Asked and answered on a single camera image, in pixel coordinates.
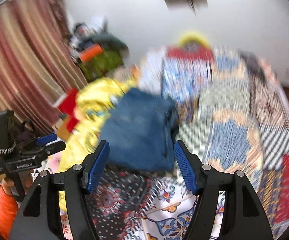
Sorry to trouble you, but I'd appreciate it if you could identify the blue denim jacket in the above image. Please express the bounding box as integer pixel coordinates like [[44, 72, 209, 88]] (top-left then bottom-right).
[[100, 88, 179, 172]]

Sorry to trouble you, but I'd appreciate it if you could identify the red plush item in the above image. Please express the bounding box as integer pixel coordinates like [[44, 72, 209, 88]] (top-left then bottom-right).
[[57, 88, 79, 133]]

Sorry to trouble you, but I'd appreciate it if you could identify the orange sleeved left forearm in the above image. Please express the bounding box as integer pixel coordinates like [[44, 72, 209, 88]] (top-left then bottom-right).
[[0, 186, 18, 239]]

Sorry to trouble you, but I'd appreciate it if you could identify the orange box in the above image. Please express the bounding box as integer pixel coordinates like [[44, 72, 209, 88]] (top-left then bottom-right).
[[79, 43, 103, 62]]

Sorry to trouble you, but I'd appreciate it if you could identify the patchwork patterned bedspread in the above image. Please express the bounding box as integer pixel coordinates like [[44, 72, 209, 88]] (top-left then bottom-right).
[[87, 45, 289, 239]]

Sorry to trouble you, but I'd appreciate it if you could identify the left hand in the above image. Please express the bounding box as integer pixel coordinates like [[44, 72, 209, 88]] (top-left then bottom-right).
[[1, 169, 34, 197]]

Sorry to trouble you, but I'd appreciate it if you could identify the striped brown curtain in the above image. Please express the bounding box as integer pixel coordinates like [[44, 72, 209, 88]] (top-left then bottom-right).
[[0, 0, 87, 134]]

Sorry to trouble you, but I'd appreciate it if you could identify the green patterned cloth pile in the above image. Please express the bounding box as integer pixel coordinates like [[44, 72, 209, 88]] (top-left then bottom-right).
[[78, 50, 123, 82]]

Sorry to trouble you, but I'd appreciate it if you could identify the dark grey plush item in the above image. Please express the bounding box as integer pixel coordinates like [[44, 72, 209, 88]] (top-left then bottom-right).
[[83, 33, 129, 52]]

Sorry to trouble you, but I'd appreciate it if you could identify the yellow curved headrest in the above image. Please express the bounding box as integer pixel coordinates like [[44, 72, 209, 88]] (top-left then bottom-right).
[[178, 31, 211, 49]]

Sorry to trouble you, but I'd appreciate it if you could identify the yellow printed garment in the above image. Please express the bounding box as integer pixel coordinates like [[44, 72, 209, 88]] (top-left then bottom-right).
[[58, 77, 136, 172]]

